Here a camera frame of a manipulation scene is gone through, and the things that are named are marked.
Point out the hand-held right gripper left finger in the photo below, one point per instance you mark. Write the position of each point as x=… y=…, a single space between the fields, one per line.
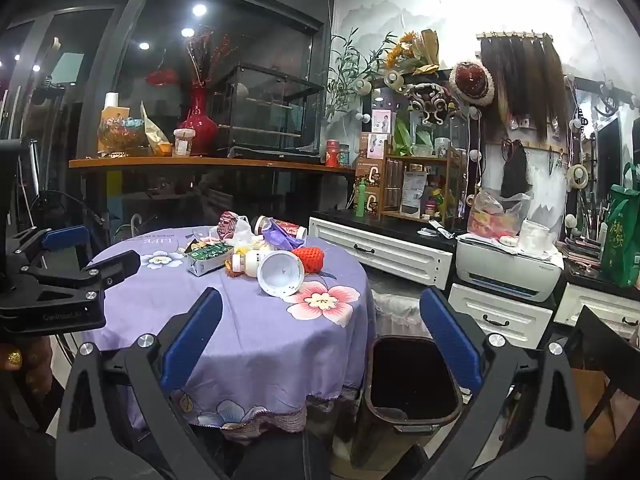
x=194 y=342

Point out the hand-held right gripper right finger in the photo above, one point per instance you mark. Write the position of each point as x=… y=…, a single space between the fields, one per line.
x=450 y=342

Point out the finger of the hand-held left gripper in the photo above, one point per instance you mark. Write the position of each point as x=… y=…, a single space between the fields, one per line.
x=65 y=238
x=107 y=267

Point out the dark plastic trash bin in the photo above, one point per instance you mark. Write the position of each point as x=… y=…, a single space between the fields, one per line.
x=410 y=397

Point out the green carton box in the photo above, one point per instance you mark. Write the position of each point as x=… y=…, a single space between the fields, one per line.
x=207 y=255

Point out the white plastic bottle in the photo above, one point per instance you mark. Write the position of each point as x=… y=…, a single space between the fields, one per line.
x=250 y=262

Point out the red foam net fruit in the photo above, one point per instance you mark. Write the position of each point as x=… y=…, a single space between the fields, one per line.
x=310 y=260

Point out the person's left hand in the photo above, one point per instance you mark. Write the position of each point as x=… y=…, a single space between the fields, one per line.
x=27 y=365

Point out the purple floral tablecloth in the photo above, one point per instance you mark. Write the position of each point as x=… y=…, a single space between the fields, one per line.
x=240 y=335

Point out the bin with clear liner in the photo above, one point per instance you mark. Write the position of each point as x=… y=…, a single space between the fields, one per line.
x=395 y=310

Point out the white printer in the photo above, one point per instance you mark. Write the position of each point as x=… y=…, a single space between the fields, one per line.
x=505 y=270

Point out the wide white drawer cabinet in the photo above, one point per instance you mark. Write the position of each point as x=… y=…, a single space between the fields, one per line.
x=380 y=255

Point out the floral gift basket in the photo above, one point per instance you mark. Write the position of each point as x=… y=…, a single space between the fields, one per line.
x=117 y=135

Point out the patterned paper cup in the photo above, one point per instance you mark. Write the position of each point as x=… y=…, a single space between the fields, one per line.
x=228 y=225

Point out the white plastic bag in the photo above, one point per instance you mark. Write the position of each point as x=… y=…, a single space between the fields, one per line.
x=244 y=230

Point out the clear bag of snacks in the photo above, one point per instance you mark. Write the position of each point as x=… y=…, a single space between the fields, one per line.
x=490 y=217

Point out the purple plastic bag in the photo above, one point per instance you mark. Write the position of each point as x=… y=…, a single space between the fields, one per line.
x=277 y=237

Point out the white wrapped roll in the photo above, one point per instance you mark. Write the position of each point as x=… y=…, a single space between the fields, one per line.
x=534 y=237

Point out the gold snack bag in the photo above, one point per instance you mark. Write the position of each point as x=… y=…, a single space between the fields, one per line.
x=154 y=135

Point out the glass jar white lid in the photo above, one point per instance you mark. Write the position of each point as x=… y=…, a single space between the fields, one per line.
x=183 y=142

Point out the small white drawer unit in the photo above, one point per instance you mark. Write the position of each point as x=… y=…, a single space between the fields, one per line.
x=595 y=305

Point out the red label bottle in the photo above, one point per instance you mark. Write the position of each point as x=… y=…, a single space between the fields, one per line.
x=293 y=228

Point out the wooden counter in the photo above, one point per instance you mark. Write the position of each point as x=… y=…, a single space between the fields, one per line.
x=225 y=162

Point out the red vase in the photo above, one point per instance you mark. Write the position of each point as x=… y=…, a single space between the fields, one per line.
x=198 y=130

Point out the green bottle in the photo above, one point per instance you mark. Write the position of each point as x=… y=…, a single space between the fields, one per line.
x=360 y=202

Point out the black hair bundle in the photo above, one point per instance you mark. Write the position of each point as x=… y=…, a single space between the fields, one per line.
x=515 y=175

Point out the brown printed box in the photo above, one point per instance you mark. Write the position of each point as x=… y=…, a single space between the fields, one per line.
x=372 y=175

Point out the wooden rack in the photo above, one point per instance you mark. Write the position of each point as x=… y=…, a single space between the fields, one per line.
x=420 y=158

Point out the green shopping bag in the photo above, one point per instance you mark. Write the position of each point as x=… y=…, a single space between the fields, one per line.
x=620 y=245

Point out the teal tin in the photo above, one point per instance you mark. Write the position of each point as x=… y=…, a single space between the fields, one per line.
x=344 y=156

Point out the red tin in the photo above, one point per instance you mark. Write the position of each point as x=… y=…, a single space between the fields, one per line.
x=332 y=154

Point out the dried red branches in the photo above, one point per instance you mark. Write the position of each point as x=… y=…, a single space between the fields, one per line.
x=202 y=60

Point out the glass display case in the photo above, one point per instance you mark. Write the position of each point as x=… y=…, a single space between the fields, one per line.
x=270 y=110

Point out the round red decorative hat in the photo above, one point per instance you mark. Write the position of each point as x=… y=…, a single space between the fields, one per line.
x=470 y=82

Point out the brown hair extensions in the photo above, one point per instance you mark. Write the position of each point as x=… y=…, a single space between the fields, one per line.
x=520 y=90

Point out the green leafy plant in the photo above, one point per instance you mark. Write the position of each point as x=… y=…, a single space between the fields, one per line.
x=345 y=75

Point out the yellow dried flower bouquet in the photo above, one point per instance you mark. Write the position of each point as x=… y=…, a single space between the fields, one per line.
x=407 y=52

